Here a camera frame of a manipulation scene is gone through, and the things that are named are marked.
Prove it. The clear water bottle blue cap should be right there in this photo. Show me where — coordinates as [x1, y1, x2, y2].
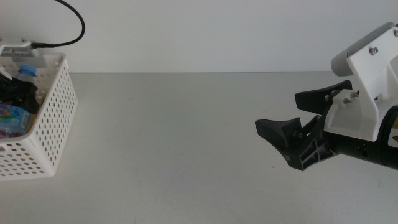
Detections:
[0, 64, 39, 138]

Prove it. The white perforated plastic basket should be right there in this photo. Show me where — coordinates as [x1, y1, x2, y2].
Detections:
[0, 52, 78, 182]

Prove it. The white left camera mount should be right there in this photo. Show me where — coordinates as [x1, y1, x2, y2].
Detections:
[0, 64, 14, 81]

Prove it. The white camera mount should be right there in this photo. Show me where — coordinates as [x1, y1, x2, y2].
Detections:
[0, 64, 14, 81]
[323, 26, 398, 143]

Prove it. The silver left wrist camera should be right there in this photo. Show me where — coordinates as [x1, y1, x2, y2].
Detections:
[0, 39, 34, 58]

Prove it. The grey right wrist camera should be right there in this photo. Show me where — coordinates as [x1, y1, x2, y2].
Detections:
[330, 21, 396, 77]

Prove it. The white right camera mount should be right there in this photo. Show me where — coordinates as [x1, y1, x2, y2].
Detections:
[323, 26, 398, 143]

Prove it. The black braided camera cable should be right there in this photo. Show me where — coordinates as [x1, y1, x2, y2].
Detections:
[30, 0, 86, 49]

